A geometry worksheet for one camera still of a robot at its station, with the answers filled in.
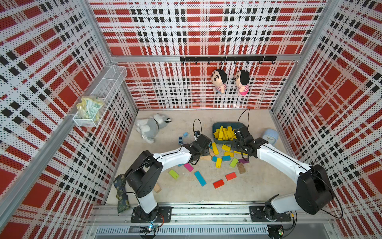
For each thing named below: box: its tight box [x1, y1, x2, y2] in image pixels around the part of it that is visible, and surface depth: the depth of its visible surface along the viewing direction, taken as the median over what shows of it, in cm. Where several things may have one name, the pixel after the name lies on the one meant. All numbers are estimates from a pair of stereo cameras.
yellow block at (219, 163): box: [215, 157, 223, 169], surface depth 93 cm
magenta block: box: [184, 162, 194, 173], surface depth 93 cm
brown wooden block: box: [236, 162, 246, 174], surface depth 90 cm
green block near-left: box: [168, 169, 180, 180], surface depth 88 cm
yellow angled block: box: [211, 141, 220, 155], surface depth 98 cm
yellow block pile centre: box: [221, 144, 235, 158], surface depth 98 cm
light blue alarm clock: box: [262, 128, 280, 146], surface depth 98 cm
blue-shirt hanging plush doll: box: [210, 68, 228, 95], surface depth 95 cm
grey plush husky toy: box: [135, 113, 173, 144], surface depth 101 cm
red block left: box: [212, 179, 225, 189], surface depth 86 cm
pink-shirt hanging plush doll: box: [234, 69, 251, 96], surface depth 97 cm
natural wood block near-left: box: [153, 182, 162, 194], surface depth 82 cm
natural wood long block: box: [199, 155, 212, 161], surface depth 94 cm
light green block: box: [229, 157, 239, 169], surface depth 93 cm
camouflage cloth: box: [112, 174, 130, 214], surface depth 77 cm
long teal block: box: [193, 170, 207, 187], surface depth 89 cm
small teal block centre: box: [221, 155, 232, 162], surface depth 95 cm
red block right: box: [225, 172, 237, 181], surface depth 88 cm
